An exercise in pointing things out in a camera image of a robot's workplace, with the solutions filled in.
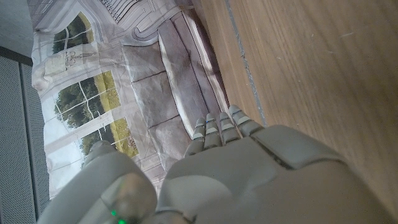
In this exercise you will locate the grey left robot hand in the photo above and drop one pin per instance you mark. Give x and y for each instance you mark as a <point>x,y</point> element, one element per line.
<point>248,174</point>

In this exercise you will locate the printed sofa room backdrop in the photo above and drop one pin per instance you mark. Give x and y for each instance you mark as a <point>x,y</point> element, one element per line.
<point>149,77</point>

